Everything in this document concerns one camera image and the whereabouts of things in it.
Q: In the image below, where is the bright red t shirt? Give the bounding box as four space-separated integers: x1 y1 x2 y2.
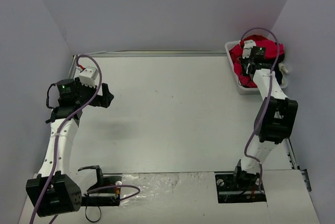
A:
229 39 279 88

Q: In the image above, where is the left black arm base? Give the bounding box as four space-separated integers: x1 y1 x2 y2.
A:
81 174 122 207

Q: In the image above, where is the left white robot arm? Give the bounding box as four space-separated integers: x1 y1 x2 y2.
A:
26 77 114 217

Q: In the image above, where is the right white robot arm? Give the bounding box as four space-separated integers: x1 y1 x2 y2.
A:
232 45 298 189

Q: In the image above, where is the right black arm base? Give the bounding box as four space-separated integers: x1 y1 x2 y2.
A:
215 172 266 204

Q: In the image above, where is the white plastic laundry basket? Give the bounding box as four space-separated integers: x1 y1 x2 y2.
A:
225 40 288 99

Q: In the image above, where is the black t shirt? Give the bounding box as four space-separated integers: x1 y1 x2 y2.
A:
273 43 285 85

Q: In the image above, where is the dark red t shirt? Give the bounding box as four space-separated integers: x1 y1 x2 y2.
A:
243 35 267 41

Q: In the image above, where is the white garment piece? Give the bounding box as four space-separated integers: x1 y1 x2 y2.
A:
278 62 289 75

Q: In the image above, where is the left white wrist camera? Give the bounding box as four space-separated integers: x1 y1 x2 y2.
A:
79 66 98 87

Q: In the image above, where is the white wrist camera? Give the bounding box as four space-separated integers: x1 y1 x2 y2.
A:
79 66 98 87
242 40 256 59

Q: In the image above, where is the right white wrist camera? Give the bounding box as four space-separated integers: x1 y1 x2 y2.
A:
242 40 256 59

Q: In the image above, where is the thin black cable loop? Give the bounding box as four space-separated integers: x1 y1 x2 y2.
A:
84 194 103 222

